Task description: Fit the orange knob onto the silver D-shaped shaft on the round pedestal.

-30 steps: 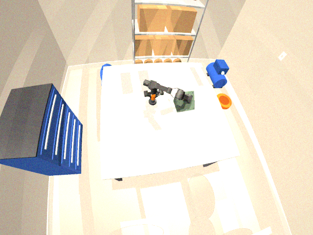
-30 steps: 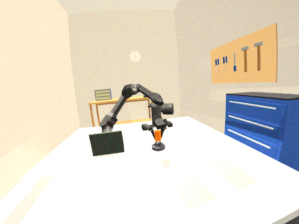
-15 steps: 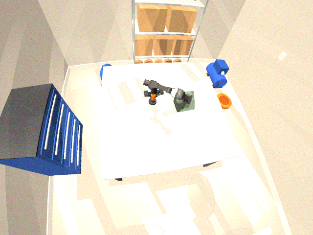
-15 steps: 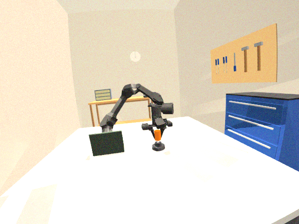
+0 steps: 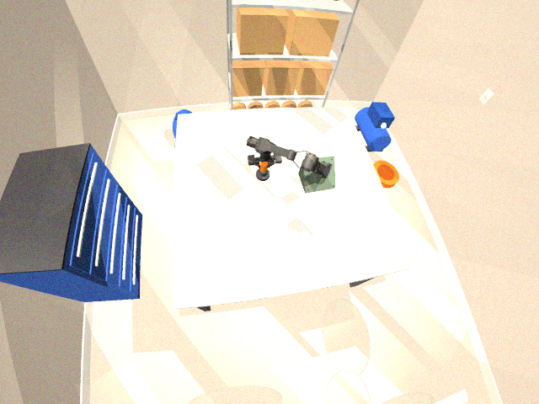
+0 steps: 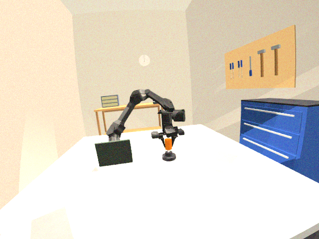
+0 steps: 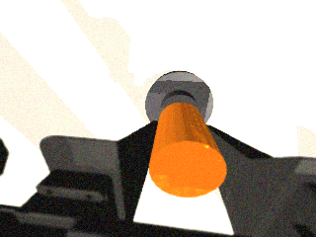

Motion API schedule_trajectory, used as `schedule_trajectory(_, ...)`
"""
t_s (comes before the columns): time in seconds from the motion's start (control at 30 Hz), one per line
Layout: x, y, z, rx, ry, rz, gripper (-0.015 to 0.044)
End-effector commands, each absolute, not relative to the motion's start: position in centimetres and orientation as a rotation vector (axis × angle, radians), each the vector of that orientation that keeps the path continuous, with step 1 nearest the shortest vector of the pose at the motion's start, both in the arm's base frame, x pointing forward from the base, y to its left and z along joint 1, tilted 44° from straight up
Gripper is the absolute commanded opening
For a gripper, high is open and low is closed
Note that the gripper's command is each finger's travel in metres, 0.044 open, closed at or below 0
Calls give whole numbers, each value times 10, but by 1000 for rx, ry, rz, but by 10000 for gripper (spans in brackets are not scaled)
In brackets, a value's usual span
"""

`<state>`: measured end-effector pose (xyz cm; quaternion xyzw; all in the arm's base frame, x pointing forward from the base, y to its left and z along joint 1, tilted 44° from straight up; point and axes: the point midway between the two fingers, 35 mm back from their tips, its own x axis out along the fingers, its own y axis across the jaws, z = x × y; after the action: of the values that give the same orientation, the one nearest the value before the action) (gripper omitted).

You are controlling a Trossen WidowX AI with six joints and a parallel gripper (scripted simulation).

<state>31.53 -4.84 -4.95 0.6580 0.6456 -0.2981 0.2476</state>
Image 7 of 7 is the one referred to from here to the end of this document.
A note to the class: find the orange knob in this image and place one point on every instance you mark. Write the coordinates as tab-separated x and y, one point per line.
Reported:
185	161

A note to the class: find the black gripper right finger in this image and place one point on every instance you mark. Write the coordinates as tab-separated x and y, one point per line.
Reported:
257	185

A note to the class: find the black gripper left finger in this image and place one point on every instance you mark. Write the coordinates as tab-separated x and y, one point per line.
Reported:
126	160

